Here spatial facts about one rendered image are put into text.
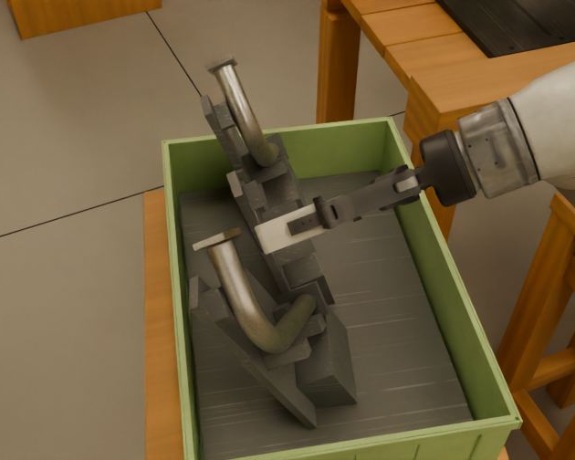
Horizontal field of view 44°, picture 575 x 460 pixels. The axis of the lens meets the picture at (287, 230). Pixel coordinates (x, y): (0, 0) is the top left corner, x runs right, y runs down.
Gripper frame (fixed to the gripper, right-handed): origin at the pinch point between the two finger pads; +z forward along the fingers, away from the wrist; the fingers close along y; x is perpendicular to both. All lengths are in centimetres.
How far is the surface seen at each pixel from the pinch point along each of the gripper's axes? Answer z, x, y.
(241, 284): 7.0, 3.8, 0.7
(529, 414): -11, 61, -97
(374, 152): -4, -8, -59
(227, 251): 7.1, -0.2, 0.8
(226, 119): 8.7, -17.8, -21.5
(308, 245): 4.1, 3.0, -21.4
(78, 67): 120, -97, -203
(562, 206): -32, 14, -64
